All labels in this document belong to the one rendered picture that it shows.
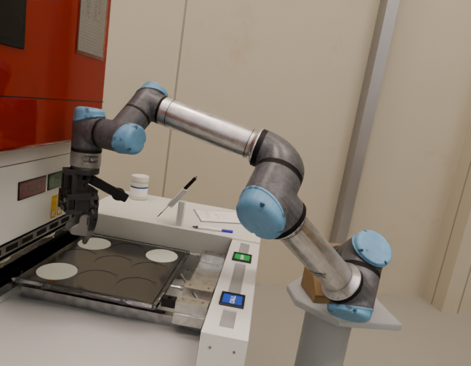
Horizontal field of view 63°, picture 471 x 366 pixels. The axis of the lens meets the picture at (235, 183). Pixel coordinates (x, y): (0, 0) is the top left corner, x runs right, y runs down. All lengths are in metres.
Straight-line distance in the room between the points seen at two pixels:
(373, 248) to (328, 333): 0.35
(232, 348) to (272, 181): 0.35
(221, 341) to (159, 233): 0.62
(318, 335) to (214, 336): 0.64
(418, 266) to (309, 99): 1.76
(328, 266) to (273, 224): 0.23
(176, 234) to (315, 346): 0.59
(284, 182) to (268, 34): 2.18
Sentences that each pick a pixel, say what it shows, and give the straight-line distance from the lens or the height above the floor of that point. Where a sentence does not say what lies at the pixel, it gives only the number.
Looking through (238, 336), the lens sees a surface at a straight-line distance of 0.80.
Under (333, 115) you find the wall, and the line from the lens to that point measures 3.08.
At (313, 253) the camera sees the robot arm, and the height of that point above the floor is 1.08.
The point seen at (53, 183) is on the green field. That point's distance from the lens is 1.24.
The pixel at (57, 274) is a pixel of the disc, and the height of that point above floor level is 0.90.
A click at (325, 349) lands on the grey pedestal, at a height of 0.66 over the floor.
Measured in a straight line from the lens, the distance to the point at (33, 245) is 1.20.
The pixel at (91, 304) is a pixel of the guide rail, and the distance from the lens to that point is 1.11.
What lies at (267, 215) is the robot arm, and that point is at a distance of 0.81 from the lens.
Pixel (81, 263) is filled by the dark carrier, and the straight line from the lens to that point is 1.18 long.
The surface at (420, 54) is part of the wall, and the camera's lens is 3.40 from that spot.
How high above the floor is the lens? 1.39
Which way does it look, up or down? 11 degrees down
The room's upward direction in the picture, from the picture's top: 9 degrees clockwise
